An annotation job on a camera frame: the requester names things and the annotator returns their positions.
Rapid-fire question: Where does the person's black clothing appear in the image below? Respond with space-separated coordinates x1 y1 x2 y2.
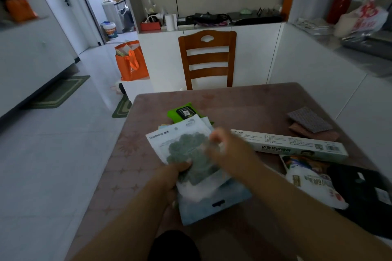
148 230 202 261

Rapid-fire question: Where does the grey scouring cloth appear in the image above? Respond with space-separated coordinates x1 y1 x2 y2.
287 106 333 134

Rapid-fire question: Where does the grey flat package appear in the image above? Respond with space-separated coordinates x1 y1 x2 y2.
341 30 392 62

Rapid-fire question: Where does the black power adapter with cable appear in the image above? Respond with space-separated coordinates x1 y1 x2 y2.
186 12 231 26

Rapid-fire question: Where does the black flat tray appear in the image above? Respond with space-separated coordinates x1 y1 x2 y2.
229 10 283 26

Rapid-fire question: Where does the person's right hand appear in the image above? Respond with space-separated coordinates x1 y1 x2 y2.
205 127 261 179

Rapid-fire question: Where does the blue-grey packet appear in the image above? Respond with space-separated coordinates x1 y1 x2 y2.
176 178 253 226

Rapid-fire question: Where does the white packet with green contents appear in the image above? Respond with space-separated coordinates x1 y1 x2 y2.
145 114 232 204

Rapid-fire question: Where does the brown wooden chair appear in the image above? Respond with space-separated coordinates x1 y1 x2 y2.
178 29 237 91

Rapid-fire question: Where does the red box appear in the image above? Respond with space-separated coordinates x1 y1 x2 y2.
140 21 161 32

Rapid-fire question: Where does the white printed bag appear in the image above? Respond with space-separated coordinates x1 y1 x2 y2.
280 155 349 210

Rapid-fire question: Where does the white cabinet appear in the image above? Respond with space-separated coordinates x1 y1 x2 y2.
137 22 283 94

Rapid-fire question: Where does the person's left hand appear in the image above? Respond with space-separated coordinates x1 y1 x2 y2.
153 161 193 207

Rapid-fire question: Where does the person's left forearm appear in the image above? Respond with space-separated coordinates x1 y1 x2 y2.
70 175 172 261

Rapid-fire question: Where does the large green floor mat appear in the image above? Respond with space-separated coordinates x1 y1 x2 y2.
28 75 91 109

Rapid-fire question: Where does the long white box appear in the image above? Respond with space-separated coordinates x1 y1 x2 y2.
231 129 349 163

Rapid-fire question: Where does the person's right forearm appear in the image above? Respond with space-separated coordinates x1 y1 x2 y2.
245 160 392 261

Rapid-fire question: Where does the orange tote bag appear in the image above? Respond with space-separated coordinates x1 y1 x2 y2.
115 40 150 82

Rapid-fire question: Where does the white bucket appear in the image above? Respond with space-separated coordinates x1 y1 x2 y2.
101 21 119 40

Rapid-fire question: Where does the white paper roll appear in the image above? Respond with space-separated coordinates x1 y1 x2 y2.
164 13 178 31

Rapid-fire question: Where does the small green floor mat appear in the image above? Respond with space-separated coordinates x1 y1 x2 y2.
111 94 133 119

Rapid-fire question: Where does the red vase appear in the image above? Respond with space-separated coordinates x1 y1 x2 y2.
326 0 358 25

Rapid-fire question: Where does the orange hanging bag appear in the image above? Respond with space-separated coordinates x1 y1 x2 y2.
5 0 38 23

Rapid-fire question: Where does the stack of papers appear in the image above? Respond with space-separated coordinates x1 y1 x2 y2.
295 17 335 36

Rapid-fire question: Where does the white plastic bag red print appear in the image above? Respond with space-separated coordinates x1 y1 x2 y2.
333 0 389 38

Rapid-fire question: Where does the black bag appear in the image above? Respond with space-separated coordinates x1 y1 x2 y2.
326 163 392 240

